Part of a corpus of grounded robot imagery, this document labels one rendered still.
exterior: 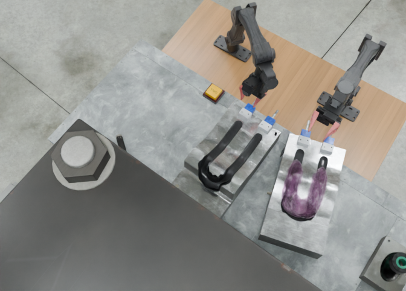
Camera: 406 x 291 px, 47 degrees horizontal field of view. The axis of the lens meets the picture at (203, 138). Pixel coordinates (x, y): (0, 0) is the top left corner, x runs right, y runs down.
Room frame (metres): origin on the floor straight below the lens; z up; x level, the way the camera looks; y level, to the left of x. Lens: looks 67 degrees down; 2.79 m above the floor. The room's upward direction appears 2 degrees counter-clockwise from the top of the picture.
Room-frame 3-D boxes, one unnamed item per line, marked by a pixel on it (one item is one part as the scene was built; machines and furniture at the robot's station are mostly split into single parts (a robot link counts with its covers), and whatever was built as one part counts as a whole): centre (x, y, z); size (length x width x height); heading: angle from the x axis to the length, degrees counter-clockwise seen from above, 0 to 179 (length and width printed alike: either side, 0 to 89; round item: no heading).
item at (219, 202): (0.72, -0.09, 0.87); 0.50 x 0.26 x 0.14; 142
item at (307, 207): (0.57, -0.42, 0.90); 0.26 x 0.18 x 0.08; 159
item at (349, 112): (1.00, -0.65, 0.84); 0.20 x 0.07 x 0.08; 54
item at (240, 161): (0.73, -0.11, 0.92); 0.35 x 0.16 x 0.09; 142
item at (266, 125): (0.90, -0.31, 0.89); 0.13 x 0.05 x 0.05; 142
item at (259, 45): (1.15, -0.22, 1.20); 0.30 x 0.09 x 0.12; 14
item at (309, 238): (0.57, -0.43, 0.86); 0.50 x 0.26 x 0.11; 159
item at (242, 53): (1.35, -0.17, 0.84); 0.20 x 0.07 x 0.08; 54
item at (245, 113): (0.96, -0.22, 0.89); 0.13 x 0.05 x 0.05; 142
